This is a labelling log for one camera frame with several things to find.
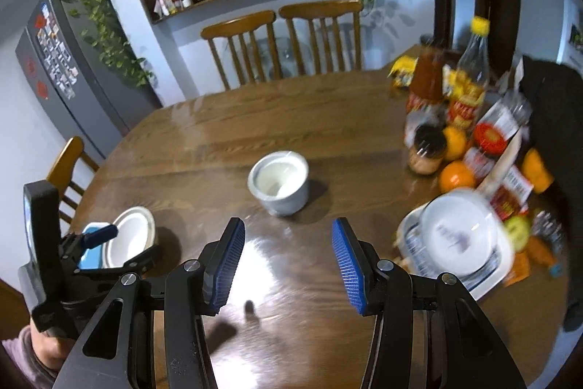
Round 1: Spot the black lid glass jar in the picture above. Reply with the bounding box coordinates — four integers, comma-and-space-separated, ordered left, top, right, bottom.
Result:
407, 125, 448, 176

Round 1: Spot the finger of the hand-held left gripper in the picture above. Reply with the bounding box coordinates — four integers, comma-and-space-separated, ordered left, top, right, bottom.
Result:
59, 222, 120, 255
77, 245, 162, 280

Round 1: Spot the yellow snack packet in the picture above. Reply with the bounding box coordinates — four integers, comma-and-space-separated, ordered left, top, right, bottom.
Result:
388, 55, 420, 88

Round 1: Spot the green apple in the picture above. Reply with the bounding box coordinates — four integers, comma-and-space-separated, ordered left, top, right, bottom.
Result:
503, 213, 533, 250

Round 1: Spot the blue oval dish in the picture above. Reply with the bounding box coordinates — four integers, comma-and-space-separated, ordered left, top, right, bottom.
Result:
77, 222, 119, 269

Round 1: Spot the striped label packet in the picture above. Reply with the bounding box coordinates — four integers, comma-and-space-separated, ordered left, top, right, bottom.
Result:
489, 166, 533, 221

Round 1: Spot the white cabinet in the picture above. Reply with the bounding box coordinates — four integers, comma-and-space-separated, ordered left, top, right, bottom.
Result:
558, 0, 583, 66

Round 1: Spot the white square plate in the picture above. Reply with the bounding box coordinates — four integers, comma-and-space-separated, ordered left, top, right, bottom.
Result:
394, 207, 517, 294

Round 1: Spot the red lid clear jar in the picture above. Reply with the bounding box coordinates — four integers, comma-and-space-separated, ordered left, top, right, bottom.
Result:
474, 90, 533, 155

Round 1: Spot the trailing green plant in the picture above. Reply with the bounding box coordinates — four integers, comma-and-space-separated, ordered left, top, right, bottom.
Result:
50, 0, 156, 86

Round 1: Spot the white ceramic bowl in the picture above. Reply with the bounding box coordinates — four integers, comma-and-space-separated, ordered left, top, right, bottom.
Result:
247, 151, 310, 217
419, 188, 499, 276
104, 207, 158, 269

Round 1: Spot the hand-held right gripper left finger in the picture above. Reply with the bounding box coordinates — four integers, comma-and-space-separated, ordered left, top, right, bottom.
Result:
55, 217, 247, 389

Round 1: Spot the person's left forearm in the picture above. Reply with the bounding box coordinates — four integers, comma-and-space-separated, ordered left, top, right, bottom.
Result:
0, 337, 56, 389

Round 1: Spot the grey refrigerator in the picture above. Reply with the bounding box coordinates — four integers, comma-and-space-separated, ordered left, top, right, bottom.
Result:
15, 0, 162, 162

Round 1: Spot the person's left hand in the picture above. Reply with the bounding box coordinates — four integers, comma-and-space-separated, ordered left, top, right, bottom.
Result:
27, 325, 70, 372

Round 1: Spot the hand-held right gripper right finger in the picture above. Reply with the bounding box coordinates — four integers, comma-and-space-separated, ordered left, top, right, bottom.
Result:
332, 218, 524, 389

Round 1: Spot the yellow cap oil bottle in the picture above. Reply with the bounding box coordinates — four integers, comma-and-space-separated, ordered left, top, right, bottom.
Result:
446, 16, 492, 130

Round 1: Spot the wooden chair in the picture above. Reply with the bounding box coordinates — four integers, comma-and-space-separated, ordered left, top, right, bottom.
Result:
200, 10, 278, 91
46, 136, 101, 226
279, 0, 364, 76

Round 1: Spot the red and white packet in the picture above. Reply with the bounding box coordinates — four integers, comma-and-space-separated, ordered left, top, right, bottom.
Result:
462, 147, 497, 184

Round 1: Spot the orange snack packet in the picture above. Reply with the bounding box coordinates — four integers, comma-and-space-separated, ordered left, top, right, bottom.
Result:
503, 250, 531, 287

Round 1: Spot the orange sauce bottle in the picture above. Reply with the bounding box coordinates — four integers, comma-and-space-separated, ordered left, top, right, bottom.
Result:
404, 36, 449, 135

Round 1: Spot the orange fruit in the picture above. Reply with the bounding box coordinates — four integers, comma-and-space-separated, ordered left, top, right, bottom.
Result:
443, 125, 470, 162
520, 147, 554, 194
438, 160, 477, 194

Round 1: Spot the group of fridge magnets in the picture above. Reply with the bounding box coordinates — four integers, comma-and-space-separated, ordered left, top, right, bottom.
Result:
34, 4, 78, 100

